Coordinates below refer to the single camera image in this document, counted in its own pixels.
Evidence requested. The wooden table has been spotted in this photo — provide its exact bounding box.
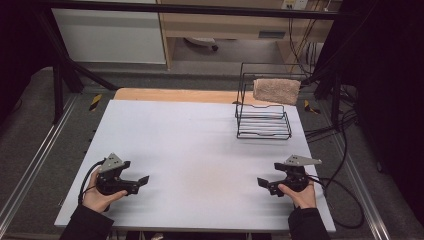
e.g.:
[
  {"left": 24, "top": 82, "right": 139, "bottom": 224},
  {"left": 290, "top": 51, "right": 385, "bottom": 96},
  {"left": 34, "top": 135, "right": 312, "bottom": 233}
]
[{"left": 112, "top": 87, "right": 294, "bottom": 107}]

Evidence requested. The black metal frame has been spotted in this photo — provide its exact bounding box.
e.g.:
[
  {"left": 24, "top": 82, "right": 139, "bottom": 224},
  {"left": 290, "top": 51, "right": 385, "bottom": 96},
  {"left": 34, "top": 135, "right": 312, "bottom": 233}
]
[{"left": 31, "top": 0, "right": 346, "bottom": 133}]

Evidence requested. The white cabinet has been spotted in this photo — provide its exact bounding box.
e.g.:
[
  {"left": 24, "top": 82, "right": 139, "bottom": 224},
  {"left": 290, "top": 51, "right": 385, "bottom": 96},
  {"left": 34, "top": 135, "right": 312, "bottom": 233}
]
[{"left": 51, "top": 7, "right": 167, "bottom": 65}]

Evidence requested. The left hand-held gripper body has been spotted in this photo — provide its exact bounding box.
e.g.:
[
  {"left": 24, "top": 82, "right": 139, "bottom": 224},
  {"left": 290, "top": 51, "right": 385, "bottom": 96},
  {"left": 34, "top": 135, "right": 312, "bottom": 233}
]
[{"left": 95, "top": 152, "right": 141, "bottom": 197}]

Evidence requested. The bundle of black floor cables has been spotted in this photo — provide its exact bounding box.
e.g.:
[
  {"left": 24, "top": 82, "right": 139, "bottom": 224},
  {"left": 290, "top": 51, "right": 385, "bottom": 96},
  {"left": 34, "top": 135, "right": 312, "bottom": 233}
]
[{"left": 303, "top": 83, "right": 359, "bottom": 188}]

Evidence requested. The yellow black floor tape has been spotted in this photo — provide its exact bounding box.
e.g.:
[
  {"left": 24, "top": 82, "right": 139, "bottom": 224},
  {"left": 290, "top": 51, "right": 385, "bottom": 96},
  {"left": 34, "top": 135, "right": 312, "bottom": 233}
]
[
  {"left": 303, "top": 99, "right": 322, "bottom": 116},
  {"left": 88, "top": 93, "right": 104, "bottom": 113}
]

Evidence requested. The beige towel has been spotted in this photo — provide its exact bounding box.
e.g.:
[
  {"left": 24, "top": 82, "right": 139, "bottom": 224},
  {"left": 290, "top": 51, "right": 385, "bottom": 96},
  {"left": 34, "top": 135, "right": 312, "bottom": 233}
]
[{"left": 252, "top": 77, "right": 302, "bottom": 107}]

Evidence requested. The office chair base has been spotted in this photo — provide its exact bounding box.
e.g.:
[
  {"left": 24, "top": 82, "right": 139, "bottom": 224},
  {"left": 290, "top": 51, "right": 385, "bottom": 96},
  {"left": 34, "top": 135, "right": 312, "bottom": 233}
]
[{"left": 183, "top": 36, "right": 220, "bottom": 52}]

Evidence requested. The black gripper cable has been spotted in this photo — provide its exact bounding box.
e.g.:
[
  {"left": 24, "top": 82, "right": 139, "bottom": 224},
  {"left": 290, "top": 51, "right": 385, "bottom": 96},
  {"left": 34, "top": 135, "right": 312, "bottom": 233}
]
[
  {"left": 77, "top": 158, "right": 106, "bottom": 205},
  {"left": 307, "top": 174, "right": 366, "bottom": 230}
]

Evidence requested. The person's left hand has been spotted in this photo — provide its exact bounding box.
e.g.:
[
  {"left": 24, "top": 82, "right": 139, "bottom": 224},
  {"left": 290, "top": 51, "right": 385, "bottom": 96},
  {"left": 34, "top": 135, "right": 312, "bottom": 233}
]
[{"left": 81, "top": 168, "right": 129, "bottom": 214}]

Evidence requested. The black wire rack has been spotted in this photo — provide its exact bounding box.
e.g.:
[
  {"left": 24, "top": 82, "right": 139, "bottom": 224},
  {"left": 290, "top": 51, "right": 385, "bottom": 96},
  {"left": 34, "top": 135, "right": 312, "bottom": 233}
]
[{"left": 234, "top": 61, "right": 312, "bottom": 141}]

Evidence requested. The white table board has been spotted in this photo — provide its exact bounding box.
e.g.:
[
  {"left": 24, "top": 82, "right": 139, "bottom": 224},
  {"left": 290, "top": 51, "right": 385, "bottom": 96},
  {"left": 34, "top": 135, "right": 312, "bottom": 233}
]
[{"left": 53, "top": 99, "right": 337, "bottom": 234}]

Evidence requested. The aluminium floor rail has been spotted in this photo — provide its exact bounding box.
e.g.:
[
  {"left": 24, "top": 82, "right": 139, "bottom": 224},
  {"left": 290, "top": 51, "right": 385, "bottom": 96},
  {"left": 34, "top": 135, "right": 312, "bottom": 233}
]
[
  {"left": 0, "top": 94, "right": 80, "bottom": 228},
  {"left": 332, "top": 132, "right": 392, "bottom": 240}
]

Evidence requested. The white wall socket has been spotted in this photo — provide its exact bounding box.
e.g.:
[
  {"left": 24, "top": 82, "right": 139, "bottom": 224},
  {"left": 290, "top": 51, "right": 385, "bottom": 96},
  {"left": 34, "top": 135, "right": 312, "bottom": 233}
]
[{"left": 281, "top": 0, "right": 310, "bottom": 11}]

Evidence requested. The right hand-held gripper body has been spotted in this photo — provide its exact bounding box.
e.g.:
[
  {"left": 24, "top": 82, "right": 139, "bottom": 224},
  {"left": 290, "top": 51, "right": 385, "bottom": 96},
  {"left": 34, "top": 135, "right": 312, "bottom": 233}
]
[{"left": 267, "top": 154, "right": 323, "bottom": 198}]

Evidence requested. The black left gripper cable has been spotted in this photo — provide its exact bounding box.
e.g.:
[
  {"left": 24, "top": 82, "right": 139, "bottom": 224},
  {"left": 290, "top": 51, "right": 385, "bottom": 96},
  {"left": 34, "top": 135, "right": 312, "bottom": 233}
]
[{"left": 77, "top": 158, "right": 106, "bottom": 205}]

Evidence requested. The light wooden desk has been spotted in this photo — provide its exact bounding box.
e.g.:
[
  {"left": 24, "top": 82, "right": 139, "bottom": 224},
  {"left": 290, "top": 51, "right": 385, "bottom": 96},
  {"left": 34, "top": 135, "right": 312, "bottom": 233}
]
[{"left": 155, "top": 0, "right": 345, "bottom": 72}]

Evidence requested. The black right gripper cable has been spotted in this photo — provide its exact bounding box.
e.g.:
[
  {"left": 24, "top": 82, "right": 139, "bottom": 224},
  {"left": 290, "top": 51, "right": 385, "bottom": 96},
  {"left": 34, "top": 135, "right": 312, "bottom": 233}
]
[{"left": 307, "top": 174, "right": 366, "bottom": 230}]

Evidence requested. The black curtain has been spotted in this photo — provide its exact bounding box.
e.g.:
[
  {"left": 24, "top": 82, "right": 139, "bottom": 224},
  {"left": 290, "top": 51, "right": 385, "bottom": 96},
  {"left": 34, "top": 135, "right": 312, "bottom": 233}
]
[
  {"left": 318, "top": 0, "right": 424, "bottom": 229},
  {"left": 0, "top": 0, "right": 56, "bottom": 125}
]

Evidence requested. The person's right hand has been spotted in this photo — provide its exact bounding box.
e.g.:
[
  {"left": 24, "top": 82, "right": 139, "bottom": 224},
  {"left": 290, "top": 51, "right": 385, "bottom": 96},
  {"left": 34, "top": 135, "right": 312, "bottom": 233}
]
[{"left": 277, "top": 181, "right": 318, "bottom": 210}]

